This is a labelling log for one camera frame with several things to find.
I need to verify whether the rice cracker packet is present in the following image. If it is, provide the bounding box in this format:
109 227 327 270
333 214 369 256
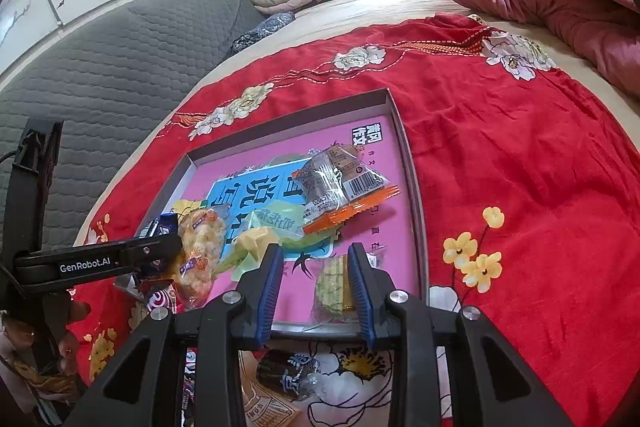
175 207 228 310

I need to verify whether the grey cardboard box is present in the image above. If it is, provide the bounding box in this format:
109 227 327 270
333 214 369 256
135 88 431 343

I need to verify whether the blue cookie packet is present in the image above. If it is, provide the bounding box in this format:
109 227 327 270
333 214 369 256
135 213 181 240

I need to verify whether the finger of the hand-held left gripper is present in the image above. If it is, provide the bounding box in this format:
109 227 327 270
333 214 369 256
120 234 183 279

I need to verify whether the dark patterned cloth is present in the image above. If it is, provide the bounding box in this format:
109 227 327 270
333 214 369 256
229 12 297 55

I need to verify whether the beige paper snack packet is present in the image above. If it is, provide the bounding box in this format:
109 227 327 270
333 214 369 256
240 352 303 427

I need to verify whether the orange edged pastry packet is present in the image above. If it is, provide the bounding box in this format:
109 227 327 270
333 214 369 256
290 146 401 235

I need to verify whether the person's left hand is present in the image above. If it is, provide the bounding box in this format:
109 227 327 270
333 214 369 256
57 301 93 360

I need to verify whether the white red swirl packet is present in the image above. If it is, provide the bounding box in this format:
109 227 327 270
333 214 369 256
112 277 178 315

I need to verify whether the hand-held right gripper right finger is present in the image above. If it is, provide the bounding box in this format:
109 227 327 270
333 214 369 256
347 242 576 427

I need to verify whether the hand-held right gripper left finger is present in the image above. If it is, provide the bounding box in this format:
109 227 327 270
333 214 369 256
62 243 286 427

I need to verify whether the red floral blanket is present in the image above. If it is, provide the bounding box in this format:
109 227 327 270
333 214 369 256
65 13 640 427

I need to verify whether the dark brown snack packet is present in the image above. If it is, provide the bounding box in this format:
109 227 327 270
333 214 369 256
255 349 321 403

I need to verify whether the green pastry packet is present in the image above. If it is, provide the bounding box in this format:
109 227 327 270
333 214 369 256
215 199 321 280

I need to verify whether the grey quilted headboard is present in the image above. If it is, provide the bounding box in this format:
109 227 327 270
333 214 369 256
0 0 261 253

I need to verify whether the round pastry clear packet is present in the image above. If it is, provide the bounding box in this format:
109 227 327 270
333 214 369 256
310 254 381 325

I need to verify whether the pink book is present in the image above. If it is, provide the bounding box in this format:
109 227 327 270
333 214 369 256
142 104 426 333

